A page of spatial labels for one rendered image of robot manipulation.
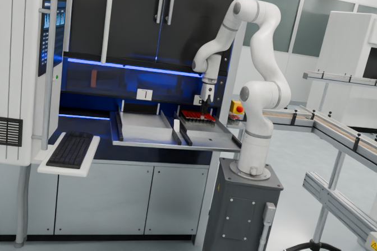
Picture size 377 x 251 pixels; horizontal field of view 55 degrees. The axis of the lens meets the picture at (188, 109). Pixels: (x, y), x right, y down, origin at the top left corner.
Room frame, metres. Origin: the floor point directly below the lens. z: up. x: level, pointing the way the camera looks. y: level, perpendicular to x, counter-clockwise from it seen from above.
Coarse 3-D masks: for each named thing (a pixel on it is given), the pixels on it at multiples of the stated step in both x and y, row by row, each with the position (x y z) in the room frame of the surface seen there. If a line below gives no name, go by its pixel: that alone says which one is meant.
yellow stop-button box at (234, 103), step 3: (231, 102) 2.24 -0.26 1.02; (234, 102) 2.20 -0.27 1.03; (237, 102) 2.20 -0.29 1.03; (240, 102) 2.22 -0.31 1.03; (231, 105) 2.22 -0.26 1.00; (234, 105) 2.19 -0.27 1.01; (237, 105) 2.19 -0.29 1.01; (240, 105) 2.20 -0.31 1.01; (231, 108) 2.21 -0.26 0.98; (234, 108) 2.19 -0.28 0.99; (231, 111) 2.20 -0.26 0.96; (234, 111) 2.19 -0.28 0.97; (237, 111) 2.19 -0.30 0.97
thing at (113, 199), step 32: (96, 160) 1.97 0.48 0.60; (0, 192) 1.83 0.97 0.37; (32, 192) 1.88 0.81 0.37; (64, 192) 1.93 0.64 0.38; (96, 192) 1.98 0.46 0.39; (128, 192) 2.03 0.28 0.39; (160, 192) 2.09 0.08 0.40; (192, 192) 2.15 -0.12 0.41; (0, 224) 1.83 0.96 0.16; (32, 224) 1.88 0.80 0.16; (64, 224) 1.93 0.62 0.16; (96, 224) 1.98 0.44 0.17; (128, 224) 2.04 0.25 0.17; (160, 224) 2.10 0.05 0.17; (192, 224) 2.16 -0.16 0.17
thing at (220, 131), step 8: (216, 120) 2.18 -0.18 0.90; (184, 128) 1.90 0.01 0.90; (192, 128) 1.99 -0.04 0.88; (200, 128) 2.02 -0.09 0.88; (208, 128) 2.04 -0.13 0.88; (216, 128) 2.07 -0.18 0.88; (224, 128) 2.03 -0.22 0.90; (192, 136) 1.85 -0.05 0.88; (200, 136) 1.87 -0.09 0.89; (208, 136) 1.88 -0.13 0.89; (216, 136) 1.89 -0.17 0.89; (224, 136) 1.90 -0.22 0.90
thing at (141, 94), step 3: (138, 90) 2.02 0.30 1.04; (141, 90) 2.03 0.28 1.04; (144, 90) 2.03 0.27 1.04; (147, 90) 2.04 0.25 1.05; (150, 90) 2.04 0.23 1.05; (138, 93) 2.02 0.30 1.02; (141, 93) 2.03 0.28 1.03; (144, 93) 2.03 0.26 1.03; (147, 93) 2.04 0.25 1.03; (150, 93) 2.04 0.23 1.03; (138, 96) 2.02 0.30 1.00; (141, 96) 2.03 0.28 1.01; (144, 96) 2.03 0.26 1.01; (147, 96) 2.04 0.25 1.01; (150, 96) 2.04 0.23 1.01; (141, 99) 2.03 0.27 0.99; (144, 99) 2.03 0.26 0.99; (147, 99) 2.04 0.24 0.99; (150, 99) 2.04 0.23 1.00
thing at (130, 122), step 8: (120, 112) 1.96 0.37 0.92; (120, 120) 1.88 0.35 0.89; (128, 120) 1.93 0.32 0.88; (136, 120) 1.96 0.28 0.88; (144, 120) 1.98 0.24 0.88; (152, 120) 2.01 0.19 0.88; (160, 120) 2.04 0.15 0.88; (128, 128) 1.76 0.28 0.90; (136, 128) 1.77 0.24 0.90; (144, 128) 1.78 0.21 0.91; (152, 128) 1.79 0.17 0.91; (160, 128) 1.80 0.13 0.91; (168, 128) 1.82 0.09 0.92
